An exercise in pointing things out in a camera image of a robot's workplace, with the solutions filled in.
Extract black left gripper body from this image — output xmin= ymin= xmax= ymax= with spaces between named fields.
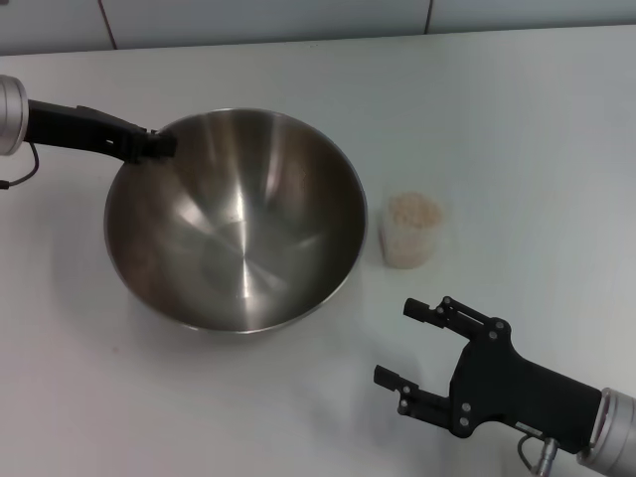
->
xmin=27 ymin=98 xmax=149 ymax=163

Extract right gripper thin cable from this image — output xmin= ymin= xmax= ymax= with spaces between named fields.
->
xmin=516 ymin=433 xmax=544 ymax=472

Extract large stainless steel bowl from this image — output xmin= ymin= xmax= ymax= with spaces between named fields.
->
xmin=102 ymin=106 xmax=369 ymax=335

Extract clear plastic cup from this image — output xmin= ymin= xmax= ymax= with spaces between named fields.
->
xmin=378 ymin=192 xmax=443 ymax=270

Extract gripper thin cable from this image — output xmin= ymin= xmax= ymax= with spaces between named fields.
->
xmin=0 ymin=141 xmax=41 ymax=191
xmin=516 ymin=433 xmax=544 ymax=472

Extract white rice grains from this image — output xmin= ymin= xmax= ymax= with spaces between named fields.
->
xmin=385 ymin=192 xmax=442 ymax=267

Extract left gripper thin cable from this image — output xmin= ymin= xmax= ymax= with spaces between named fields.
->
xmin=0 ymin=141 xmax=41 ymax=191

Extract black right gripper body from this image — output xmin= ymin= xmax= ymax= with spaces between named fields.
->
xmin=448 ymin=317 xmax=602 ymax=454

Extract right gripper silver plug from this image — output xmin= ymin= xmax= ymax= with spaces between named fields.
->
xmin=539 ymin=436 xmax=561 ymax=477

